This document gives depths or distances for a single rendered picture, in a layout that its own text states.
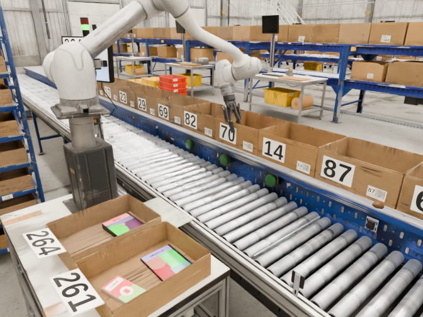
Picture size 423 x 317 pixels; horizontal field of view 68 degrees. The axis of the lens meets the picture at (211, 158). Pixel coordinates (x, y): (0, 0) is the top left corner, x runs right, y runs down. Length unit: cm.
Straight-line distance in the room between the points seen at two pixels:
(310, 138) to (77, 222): 136
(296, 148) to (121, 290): 107
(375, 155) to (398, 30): 462
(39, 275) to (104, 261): 24
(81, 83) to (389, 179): 135
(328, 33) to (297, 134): 496
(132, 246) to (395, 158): 130
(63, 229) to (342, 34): 602
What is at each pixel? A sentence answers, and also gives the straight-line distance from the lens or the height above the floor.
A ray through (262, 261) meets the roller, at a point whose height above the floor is 74.
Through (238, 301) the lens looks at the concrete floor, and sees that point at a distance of 218.
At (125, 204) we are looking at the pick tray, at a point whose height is 80.
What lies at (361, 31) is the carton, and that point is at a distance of 655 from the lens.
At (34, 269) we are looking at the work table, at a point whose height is 75.
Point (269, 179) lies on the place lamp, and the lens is 176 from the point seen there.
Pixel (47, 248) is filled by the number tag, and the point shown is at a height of 86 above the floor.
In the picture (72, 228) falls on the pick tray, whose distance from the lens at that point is 152.
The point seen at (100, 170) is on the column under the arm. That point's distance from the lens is 158.
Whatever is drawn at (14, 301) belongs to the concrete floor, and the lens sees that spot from 250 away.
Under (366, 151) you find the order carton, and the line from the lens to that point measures 184.
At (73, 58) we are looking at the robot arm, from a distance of 147.
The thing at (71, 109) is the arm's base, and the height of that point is 127.
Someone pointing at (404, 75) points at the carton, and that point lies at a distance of 597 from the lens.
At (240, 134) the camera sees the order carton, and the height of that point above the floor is 98.
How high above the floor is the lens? 157
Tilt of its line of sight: 22 degrees down
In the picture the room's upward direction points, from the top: straight up
